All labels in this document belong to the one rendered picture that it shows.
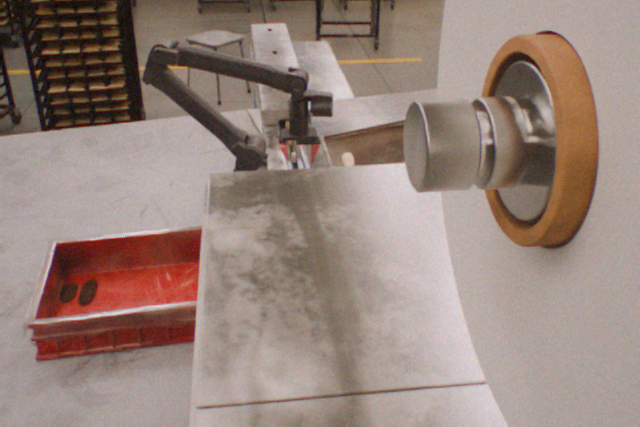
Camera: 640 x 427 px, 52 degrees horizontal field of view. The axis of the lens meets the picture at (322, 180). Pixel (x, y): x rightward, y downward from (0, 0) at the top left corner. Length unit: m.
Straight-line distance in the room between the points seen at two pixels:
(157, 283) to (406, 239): 0.89
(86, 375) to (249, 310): 0.74
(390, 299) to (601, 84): 0.59
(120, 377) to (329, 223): 0.66
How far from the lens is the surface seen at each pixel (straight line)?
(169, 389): 1.39
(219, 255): 0.86
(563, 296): 0.25
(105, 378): 1.44
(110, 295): 1.65
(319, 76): 3.06
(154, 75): 1.91
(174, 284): 1.65
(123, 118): 4.29
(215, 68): 1.87
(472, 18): 0.33
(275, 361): 0.70
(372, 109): 2.67
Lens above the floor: 1.78
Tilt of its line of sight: 27 degrees down
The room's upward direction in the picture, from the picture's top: straight up
